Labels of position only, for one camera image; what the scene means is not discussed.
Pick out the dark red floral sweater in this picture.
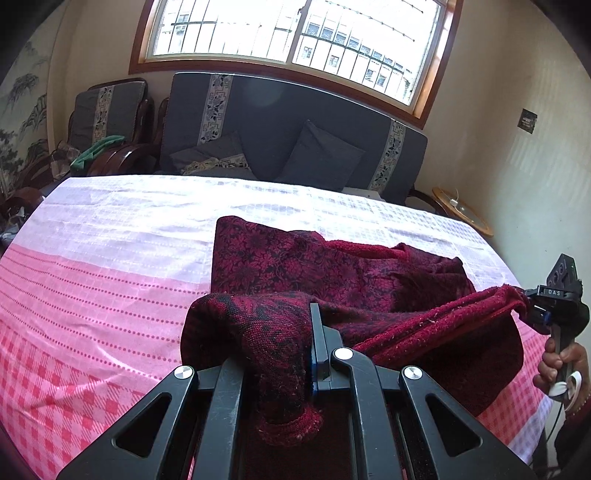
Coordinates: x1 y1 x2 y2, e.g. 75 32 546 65
180 216 529 447

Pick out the person's right hand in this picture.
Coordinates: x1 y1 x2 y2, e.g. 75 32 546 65
532 338 591 414

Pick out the round wooden side table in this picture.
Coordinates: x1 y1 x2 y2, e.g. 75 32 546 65
432 187 494 238

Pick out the pink checked bed sheet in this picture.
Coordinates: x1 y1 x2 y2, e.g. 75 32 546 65
0 174 553 480

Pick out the patterned cushion on sofa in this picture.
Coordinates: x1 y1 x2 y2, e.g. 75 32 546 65
169 132 252 176

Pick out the dark blue throw pillow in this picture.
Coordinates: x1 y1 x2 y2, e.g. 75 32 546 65
276 120 365 192

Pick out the green cloth on armchair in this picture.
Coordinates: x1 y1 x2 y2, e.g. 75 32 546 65
70 135 125 175

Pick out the dark blue sofa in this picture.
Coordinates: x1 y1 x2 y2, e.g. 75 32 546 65
160 72 428 204

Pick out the dark blue armchair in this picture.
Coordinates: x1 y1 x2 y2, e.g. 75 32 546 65
67 78 156 177

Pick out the landscape painted folding screen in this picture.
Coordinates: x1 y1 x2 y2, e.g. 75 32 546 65
1 21 58 194

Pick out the black wall switch plate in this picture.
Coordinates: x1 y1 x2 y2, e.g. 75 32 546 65
518 109 538 134

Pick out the barred window with wooden frame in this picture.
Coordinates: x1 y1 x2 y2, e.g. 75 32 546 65
129 0 463 128

